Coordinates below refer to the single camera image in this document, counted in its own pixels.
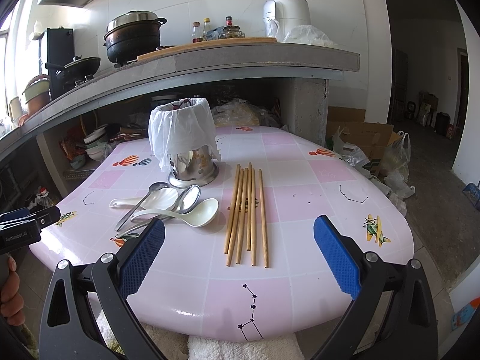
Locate large black stockpot steel lid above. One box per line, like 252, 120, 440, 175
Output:
103, 10, 168, 65

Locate white ceramic soup spoon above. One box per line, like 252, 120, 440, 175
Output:
132, 198, 220, 228

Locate yellow cap bottle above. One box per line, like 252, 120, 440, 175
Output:
202, 17, 210, 41

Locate white kitchen appliance steel top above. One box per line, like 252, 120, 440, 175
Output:
263, 0, 311, 41

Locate plastic bags on floor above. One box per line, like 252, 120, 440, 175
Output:
332, 127, 416, 217

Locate bag of yellow food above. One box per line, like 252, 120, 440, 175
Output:
211, 99, 281, 128

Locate large steel spoon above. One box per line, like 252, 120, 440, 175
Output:
115, 185, 201, 239

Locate brown pot green lid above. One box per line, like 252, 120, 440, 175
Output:
23, 74, 50, 116

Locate clear plastic bag on counter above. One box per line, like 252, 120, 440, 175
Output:
265, 19, 337, 48

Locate cardboard box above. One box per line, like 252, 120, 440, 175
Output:
325, 106, 400, 172

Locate white plastic bag on holder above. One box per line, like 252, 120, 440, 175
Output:
148, 97, 221, 172

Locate stack of white bowls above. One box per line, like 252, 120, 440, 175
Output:
84, 124, 109, 162

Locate steel utensil holder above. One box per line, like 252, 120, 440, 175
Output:
168, 145, 220, 189

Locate person's left hand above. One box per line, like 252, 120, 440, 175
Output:
1, 256, 25, 327

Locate small steel spoon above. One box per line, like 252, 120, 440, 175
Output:
115, 182, 168, 232

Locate small red label bottle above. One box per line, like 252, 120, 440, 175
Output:
191, 21, 203, 43

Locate white shell-shaped rice scoop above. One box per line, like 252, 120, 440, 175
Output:
109, 188, 179, 210

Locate wooden chopstick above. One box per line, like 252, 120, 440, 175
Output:
226, 167, 243, 267
258, 168, 269, 268
250, 168, 256, 267
246, 163, 252, 251
236, 167, 249, 264
224, 164, 241, 254

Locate black wok with lid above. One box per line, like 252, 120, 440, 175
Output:
45, 57, 101, 83

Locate wooden cutting board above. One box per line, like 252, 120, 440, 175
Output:
137, 37, 277, 62

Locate white towel at table edge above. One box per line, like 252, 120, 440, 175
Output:
95, 306, 305, 360

